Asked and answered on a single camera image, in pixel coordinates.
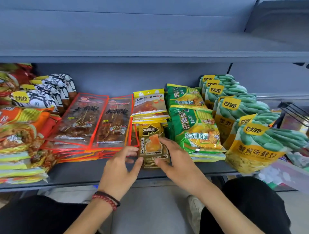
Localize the stack of red-rimmed skewer packets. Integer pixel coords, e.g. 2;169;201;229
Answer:
92;94;135;157
46;93;109;163

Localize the grey metal shelf unit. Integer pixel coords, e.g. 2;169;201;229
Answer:
0;0;309;193
228;0;309;193

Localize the stack of brown gold packets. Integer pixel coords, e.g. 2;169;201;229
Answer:
137;122;171;169

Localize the white shoe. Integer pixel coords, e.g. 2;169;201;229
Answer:
186;195;206;234

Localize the person's left forearm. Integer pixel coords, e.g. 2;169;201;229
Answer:
64;199;116;234

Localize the person's right forearm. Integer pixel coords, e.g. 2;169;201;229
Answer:
193;184;266;234

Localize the black wire rack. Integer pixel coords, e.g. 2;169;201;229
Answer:
277;102;309;129

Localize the stack of yellow red packets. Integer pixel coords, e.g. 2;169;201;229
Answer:
130;89;169;124

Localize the person's right leg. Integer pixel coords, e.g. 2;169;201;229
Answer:
200;177;292;234

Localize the pile of red snack packets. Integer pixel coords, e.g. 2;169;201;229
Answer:
0;63;34;107

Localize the pile of green yellow packets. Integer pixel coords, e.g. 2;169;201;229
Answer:
166;83;227;162

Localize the black white snack bag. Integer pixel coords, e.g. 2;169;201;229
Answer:
36;73;78;100
11;91;60;114
20;84;65;108
29;79;71;103

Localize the pile of orange noodle packets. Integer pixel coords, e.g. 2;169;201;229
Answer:
0;106;62;185

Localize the person's right hand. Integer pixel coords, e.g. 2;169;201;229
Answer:
155;137;209;194

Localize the clear plastic bin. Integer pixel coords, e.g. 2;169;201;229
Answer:
257;158;309;194

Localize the black cord bracelet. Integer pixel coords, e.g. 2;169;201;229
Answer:
94;191;121;207

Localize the person's left leg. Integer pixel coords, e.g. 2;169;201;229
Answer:
0;195;99;234

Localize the red bead bracelet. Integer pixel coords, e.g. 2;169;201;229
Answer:
92;194;118;212

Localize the row of green bean bags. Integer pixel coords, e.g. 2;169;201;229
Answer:
199;74;309;174

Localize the person's left hand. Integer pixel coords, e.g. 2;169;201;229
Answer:
98;146;144;201

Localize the person's leg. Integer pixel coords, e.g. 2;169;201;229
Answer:
0;195;99;234
200;177;292;234

